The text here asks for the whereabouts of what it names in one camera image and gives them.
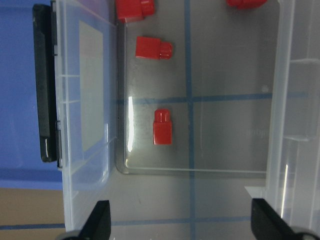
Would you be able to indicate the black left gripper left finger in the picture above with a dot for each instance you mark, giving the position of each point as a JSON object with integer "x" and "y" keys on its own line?
{"x": 98, "y": 224}

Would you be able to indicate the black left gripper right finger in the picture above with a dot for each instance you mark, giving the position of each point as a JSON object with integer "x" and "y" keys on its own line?
{"x": 266, "y": 224}

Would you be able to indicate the red block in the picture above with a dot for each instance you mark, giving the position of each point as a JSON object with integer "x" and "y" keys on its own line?
{"x": 134, "y": 10}
{"x": 245, "y": 4}
{"x": 162, "y": 127}
{"x": 153, "y": 48}

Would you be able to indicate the blue plastic tray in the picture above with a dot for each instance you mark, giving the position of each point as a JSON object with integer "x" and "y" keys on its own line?
{"x": 21, "y": 166}

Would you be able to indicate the clear plastic storage box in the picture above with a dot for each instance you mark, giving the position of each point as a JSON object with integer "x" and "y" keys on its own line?
{"x": 218, "y": 88}

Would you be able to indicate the black box latch handle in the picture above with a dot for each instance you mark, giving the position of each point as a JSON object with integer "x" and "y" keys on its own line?
{"x": 44, "y": 20}

